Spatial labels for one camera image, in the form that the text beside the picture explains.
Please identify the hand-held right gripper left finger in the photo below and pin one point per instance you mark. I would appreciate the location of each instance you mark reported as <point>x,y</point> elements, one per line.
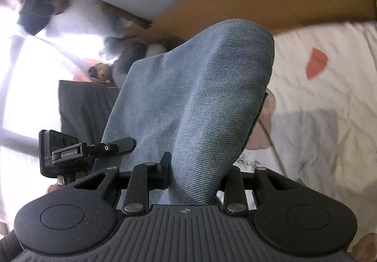
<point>163,172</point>

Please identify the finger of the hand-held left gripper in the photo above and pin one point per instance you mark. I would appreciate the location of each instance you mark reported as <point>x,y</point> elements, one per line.
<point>117,146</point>

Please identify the cream printed bed sheet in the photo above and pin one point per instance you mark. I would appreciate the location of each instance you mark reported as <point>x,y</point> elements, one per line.
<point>324,108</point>

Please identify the brown teddy bear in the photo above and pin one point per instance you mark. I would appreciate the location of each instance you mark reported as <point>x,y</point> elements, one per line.
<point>101,72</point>

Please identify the grey neck pillow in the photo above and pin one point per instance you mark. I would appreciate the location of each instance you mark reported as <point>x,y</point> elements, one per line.
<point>123,64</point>

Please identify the blue denim pants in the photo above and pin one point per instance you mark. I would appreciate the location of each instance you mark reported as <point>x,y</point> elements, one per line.
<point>200,88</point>

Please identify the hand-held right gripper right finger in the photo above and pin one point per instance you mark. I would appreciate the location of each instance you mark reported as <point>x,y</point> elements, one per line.
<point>235,188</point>

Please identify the dark round object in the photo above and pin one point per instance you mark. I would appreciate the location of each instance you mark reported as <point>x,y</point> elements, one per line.
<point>41,11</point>

